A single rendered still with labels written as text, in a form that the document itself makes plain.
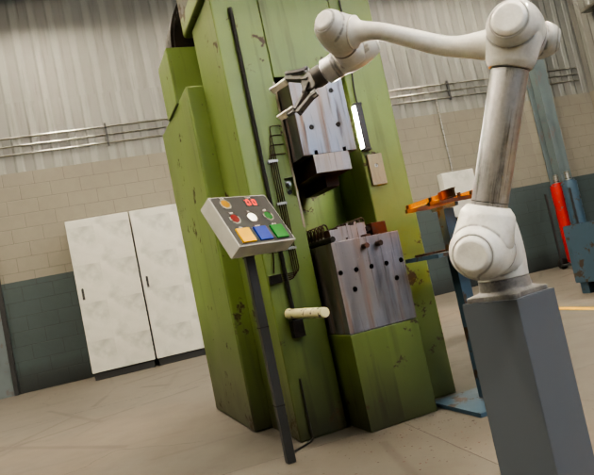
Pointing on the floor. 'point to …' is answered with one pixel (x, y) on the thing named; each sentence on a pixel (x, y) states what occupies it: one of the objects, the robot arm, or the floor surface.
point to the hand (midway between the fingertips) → (277, 103)
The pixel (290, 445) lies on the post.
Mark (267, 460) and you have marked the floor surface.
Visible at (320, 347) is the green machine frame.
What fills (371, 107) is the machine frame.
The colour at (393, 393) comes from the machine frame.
